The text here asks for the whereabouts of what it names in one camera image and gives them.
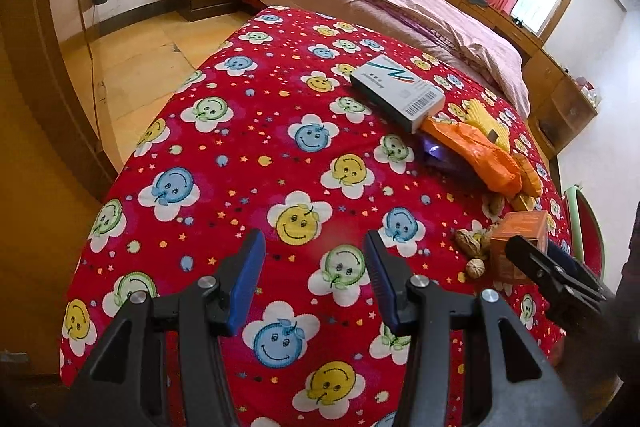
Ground yellow foam net sleeve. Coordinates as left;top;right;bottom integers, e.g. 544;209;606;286
462;99;517;154

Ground shiny purple wrapper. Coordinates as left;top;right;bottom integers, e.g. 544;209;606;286
421;133;483;188

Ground white box with barcode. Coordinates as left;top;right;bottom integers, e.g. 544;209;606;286
349;54;447;135

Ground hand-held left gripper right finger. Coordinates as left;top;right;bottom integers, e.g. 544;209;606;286
362;229;583;427

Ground green basin with red inside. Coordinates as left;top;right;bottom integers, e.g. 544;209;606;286
564;186;604;279

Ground red smiley flower blanket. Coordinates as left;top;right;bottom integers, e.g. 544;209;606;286
60;5;576;427

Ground jars on desk shelf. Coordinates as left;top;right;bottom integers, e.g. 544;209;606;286
575;76;601;108

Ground small yellow orange box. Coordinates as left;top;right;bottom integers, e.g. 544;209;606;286
489;210;550;284

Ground black hanging cable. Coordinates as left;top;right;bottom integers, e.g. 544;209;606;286
75;0;110;148

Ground orange plastic bag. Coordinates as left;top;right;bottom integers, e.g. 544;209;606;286
420;117;544;198

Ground wooden door frame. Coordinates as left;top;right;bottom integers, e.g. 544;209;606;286
0;0;122;204

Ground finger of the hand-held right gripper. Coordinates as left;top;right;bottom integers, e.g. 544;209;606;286
505;234;616;333
547;239;596;279

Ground long wooden desk cabinet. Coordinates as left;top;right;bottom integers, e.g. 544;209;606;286
389;0;599;160

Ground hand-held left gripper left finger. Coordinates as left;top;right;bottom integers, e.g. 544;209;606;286
60;228;266;427

